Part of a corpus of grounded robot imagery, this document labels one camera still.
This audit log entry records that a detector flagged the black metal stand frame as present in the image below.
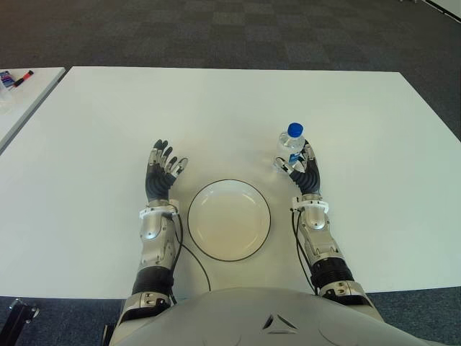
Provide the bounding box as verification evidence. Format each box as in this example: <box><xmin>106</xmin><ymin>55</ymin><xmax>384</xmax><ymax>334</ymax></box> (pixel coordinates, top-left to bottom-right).
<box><xmin>9</xmin><ymin>298</ymin><xmax>40</xmax><ymax>343</ymax></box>

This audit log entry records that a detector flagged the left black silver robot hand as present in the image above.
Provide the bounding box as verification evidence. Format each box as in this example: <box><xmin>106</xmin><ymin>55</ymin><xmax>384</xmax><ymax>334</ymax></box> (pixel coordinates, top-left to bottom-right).
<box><xmin>144</xmin><ymin>139</ymin><xmax>189</xmax><ymax>203</ymax></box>

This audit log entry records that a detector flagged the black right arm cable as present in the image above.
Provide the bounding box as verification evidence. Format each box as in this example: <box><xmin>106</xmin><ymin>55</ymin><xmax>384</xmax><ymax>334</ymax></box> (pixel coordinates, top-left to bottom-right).
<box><xmin>290</xmin><ymin>207</ymin><xmax>321</xmax><ymax>296</ymax></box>

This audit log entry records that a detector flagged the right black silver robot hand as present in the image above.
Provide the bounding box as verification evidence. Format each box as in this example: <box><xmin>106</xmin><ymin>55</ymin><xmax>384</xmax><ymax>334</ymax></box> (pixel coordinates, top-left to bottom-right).
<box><xmin>275</xmin><ymin>140</ymin><xmax>321</xmax><ymax>198</ymax></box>

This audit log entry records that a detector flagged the red marker pen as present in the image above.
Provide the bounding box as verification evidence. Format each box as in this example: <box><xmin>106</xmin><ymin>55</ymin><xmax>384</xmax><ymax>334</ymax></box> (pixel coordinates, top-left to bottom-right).
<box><xmin>12</xmin><ymin>69</ymin><xmax>35</xmax><ymax>89</ymax></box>

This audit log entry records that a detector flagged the white panel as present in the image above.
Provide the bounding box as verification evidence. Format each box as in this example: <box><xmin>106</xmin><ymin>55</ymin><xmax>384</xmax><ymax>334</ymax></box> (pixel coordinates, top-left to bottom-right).
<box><xmin>424</xmin><ymin>0</ymin><xmax>461</xmax><ymax>17</ymax></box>

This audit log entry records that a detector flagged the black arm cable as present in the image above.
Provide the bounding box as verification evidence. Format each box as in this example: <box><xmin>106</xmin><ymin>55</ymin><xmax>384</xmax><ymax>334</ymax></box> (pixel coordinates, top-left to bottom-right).
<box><xmin>164</xmin><ymin>212</ymin><xmax>212</xmax><ymax>291</ymax></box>
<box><xmin>290</xmin><ymin>207</ymin><xmax>321</xmax><ymax>296</ymax></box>

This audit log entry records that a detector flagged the clear water bottle blue cap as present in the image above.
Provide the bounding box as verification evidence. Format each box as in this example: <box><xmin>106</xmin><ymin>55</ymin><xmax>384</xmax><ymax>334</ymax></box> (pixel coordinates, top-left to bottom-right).
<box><xmin>272</xmin><ymin>122</ymin><xmax>306</xmax><ymax>173</ymax></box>

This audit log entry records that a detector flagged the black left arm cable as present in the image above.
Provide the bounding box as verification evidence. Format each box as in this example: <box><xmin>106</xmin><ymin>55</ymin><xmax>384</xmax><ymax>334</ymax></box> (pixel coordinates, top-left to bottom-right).
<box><xmin>164</xmin><ymin>212</ymin><xmax>212</xmax><ymax>291</ymax></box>

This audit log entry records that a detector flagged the grey robot torso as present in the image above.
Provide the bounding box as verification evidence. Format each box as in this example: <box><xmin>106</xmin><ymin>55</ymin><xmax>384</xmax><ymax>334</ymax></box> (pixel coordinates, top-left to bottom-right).
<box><xmin>107</xmin><ymin>286</ymin><xmax>461</xmax><ymax>346</ymax></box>

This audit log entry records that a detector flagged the white plate black rim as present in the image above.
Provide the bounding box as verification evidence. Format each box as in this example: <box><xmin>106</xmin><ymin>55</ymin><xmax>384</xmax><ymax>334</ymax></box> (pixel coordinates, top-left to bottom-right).
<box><xmin>187</xmin><ymin>179</ymin><xmax>272</xmax><ymax>262</ymax></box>

